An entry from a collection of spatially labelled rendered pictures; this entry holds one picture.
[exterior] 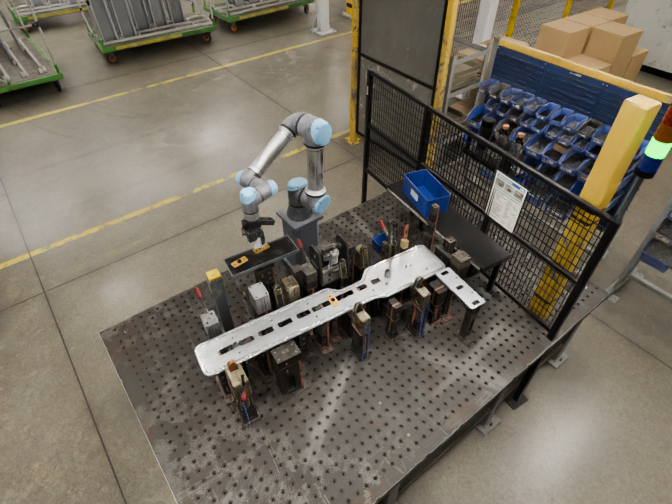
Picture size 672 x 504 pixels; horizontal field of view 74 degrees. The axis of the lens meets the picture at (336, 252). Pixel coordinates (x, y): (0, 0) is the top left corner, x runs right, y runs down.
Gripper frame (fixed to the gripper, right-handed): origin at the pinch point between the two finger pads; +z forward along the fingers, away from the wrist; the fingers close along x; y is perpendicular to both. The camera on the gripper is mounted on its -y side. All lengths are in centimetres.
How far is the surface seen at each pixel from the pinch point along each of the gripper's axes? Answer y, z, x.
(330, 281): -25.8, 25.1, 24.0
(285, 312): 6.8, 21.4, 28.3
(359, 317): -17, 17, 57
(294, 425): 31, 51, 66
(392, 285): -47, 21, 50
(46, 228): 83, 121, -271
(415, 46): -240, -13, -117
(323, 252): -23.7, 3.7, 21.3
